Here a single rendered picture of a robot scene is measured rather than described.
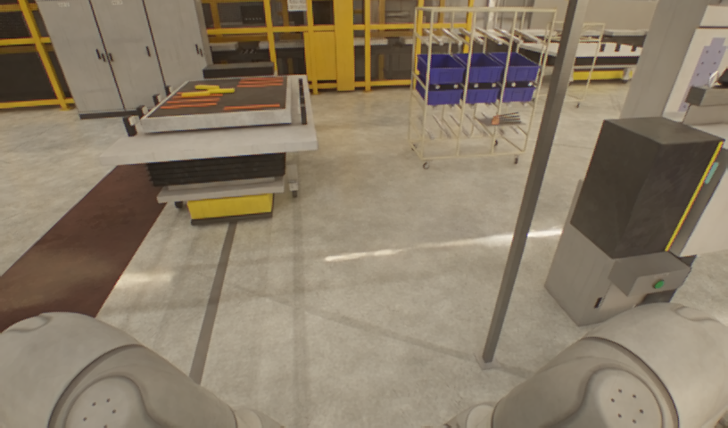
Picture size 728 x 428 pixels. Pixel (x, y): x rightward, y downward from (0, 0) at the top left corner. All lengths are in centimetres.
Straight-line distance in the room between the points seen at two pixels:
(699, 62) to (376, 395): 226
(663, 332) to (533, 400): 18
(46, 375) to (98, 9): 736
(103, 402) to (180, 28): 706
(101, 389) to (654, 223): 104
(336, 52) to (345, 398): 683
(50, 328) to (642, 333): 70
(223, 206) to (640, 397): 337
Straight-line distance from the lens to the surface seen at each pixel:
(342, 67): 803
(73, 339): 55
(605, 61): 1056
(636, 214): 98
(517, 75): 461
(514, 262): 187
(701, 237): 118
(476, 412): 99
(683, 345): 55
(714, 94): 118
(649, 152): 93
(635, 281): 132
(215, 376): 243
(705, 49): 227
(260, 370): 237
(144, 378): 44
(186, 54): 737
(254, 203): 350
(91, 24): 781
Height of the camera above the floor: 189
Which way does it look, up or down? 30 degrees down
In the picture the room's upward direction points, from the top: 1 degrees counter-clockwise
